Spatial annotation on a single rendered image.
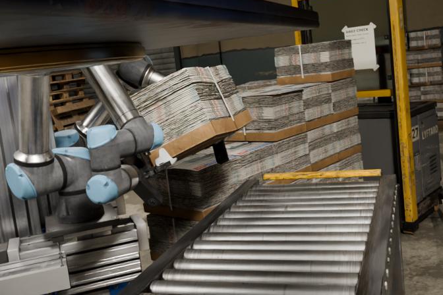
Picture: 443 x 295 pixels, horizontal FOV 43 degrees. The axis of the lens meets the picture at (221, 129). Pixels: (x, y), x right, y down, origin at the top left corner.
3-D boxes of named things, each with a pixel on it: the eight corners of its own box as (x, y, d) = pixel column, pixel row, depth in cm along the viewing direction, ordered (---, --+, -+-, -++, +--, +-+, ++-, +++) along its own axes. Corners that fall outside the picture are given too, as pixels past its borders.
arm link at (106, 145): (114, 122, 150) (119, 162, 151) (78, 129, 142) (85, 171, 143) (132, 122, 144) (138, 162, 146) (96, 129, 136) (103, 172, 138)
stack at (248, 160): (159, 335, 265) (136, 164, 254) (293, 252, 352) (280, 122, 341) (221, 357, 240) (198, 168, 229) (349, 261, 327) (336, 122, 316)
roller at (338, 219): (219, 231, 171) (217, 215, 170) (378, 230, 155) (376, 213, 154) (213, 236, 166) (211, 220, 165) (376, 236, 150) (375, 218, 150)
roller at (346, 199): (238, 208, 189) (235, 196, 187) (381, 205, 174) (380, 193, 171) (235, 218, 185) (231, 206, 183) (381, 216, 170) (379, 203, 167)
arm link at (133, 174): (136, 187, 147) (113, 199, 150) (144, 184, 152) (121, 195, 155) (124, 162, 147) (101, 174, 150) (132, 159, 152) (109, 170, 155)
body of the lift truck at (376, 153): (325, 218, 412) (315, 112, 402) (359, 199, 453) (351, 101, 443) (418, 229, 367) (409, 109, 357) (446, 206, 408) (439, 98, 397)
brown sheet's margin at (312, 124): (251, 130, 319) (250, 122, 318) (280, 122, 340) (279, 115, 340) (307, 130, 294) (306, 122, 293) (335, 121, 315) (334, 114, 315)
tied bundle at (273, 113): (217, 141, 297) (212, 99, 294) (250, 132, 319) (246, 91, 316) (275, 142, 272) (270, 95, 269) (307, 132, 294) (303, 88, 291)
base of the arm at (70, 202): (57, 226, 171) (53, 195, 170) (56, 215, 186) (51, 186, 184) (107, 217, 176) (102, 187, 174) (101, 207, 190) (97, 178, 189)
